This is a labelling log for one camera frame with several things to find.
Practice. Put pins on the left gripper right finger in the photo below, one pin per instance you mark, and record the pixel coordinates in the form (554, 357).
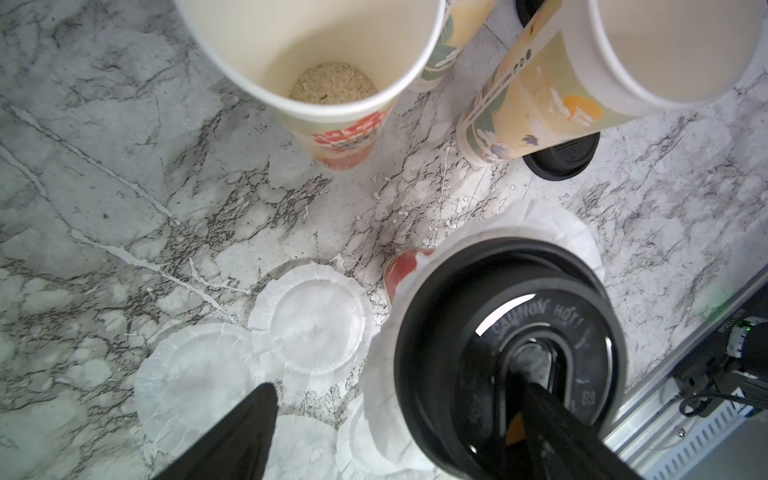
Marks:
(561, 447)

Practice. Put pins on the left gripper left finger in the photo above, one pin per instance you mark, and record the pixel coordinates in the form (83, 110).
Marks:
(237, 447)

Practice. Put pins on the red paper milk tea cup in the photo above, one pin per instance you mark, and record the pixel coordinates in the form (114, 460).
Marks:
(400, 266)

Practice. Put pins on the white leak-proof paper disc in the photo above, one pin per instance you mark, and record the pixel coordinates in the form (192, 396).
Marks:
(302, 448)
(311, 327)
(357, 457)
(191, 381)

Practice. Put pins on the black cup lid middle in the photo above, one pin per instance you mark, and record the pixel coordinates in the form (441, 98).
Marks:
(563, 161)

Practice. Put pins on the cream paper cup front right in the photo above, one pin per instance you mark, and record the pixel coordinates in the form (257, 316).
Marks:
(580, 67)

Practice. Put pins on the cream paper cup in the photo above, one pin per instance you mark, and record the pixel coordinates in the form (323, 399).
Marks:
(462, 21)
(580, 67)

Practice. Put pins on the red white paper cup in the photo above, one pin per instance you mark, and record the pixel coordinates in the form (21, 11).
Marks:
(264, 47)

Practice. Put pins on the cream paper cup back middle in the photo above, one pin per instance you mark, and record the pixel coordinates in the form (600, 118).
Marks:
(462, 21)

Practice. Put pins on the black cup lid back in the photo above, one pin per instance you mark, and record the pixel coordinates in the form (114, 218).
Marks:
(526, 9)

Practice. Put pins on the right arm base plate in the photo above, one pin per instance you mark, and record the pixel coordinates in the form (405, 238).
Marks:
(729, 364)

